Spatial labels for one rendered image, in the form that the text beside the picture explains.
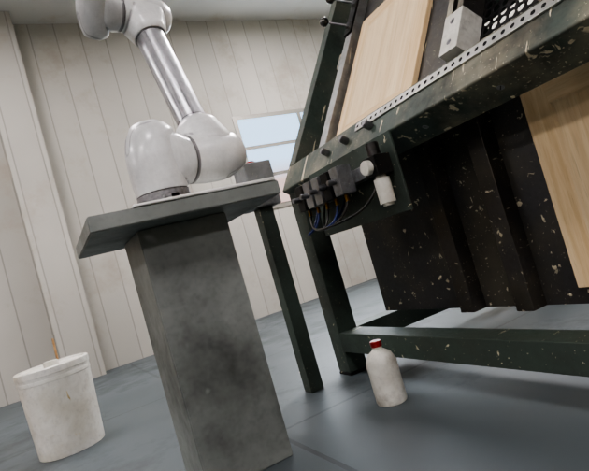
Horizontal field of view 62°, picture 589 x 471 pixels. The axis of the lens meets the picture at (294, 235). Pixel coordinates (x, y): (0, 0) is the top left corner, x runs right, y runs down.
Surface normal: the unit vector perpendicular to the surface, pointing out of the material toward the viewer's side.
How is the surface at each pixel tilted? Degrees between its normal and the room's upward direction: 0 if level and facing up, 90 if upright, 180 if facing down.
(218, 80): 90
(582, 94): 90
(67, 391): 92
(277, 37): 90
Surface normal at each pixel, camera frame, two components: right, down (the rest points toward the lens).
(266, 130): 0.44, -0.16
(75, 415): 0.71, -0.18
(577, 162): -0.86, 0.23
